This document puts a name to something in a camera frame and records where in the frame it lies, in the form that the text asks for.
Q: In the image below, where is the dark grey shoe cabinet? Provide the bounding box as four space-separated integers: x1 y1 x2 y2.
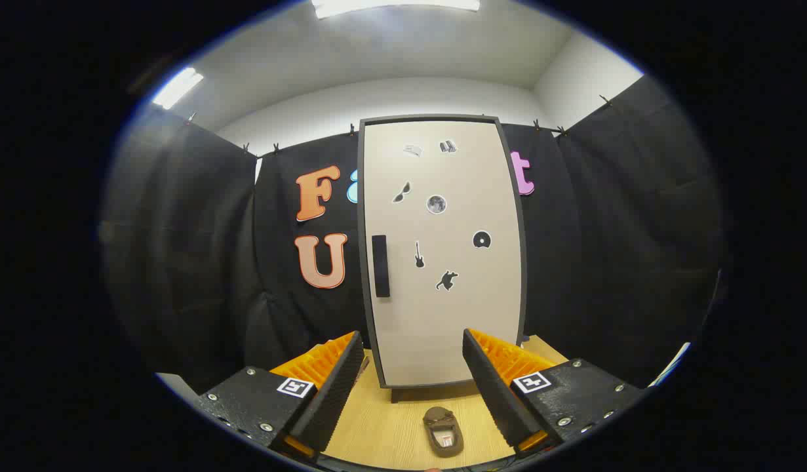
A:
356 115 528 404

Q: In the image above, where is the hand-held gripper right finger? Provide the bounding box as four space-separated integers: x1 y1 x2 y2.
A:
462 328 645 456

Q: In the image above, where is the brown fuzzy shoe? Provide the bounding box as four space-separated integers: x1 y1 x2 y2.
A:
422 406 465 458

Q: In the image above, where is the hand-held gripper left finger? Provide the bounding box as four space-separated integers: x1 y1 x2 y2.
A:
195 330 366 463

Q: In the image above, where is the white side table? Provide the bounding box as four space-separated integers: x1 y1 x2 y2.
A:
649 342 691 387

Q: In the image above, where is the grey chair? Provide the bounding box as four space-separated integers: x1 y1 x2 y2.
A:
155 372 201 397

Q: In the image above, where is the ceiling light panel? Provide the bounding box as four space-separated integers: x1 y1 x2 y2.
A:
311 0 481 19
153 67 205 110

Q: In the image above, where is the black backdrop cloth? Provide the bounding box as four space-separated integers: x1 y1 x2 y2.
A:
102 75 728 394

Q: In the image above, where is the black door handle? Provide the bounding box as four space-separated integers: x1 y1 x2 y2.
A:
372 235 391 298

